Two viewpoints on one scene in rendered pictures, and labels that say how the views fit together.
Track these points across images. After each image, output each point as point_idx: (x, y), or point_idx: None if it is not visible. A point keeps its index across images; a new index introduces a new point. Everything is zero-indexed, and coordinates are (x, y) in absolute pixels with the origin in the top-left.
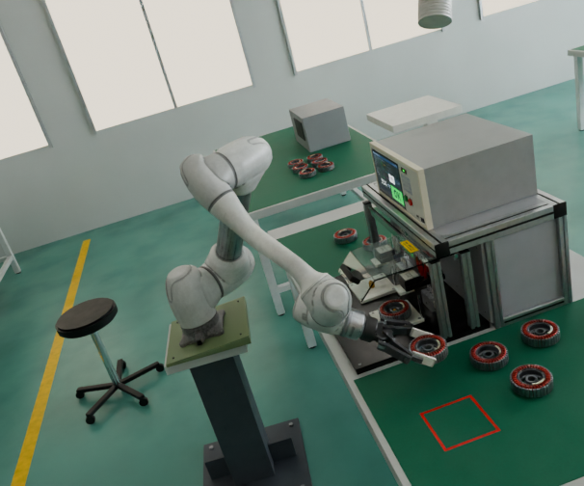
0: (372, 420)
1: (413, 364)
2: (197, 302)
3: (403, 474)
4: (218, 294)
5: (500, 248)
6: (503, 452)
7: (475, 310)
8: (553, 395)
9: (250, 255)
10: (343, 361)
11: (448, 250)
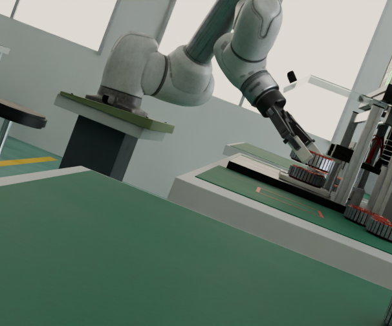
0: (209, 167)
1: (287, 192)
2: (133, 65)
3: (201, 171)
4: (156, 81)
5: None
6: (310, 215)
7: (386, 195)
8: None
9: (211, 82)
10: (222, 164)
11: None
